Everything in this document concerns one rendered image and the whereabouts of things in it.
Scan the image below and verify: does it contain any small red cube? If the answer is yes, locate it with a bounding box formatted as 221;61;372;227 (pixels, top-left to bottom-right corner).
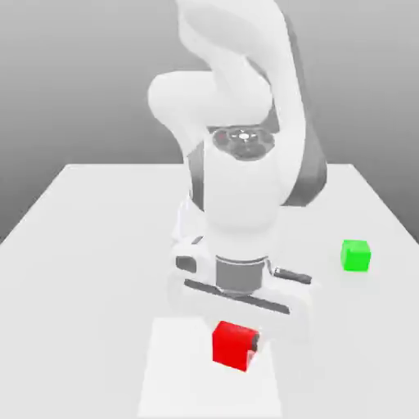
211;320;260;373

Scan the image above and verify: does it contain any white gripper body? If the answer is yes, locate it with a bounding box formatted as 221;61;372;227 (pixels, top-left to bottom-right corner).
166;272;318;342

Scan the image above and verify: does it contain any small green cube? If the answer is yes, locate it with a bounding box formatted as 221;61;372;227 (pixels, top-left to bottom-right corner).
340;239;372;273

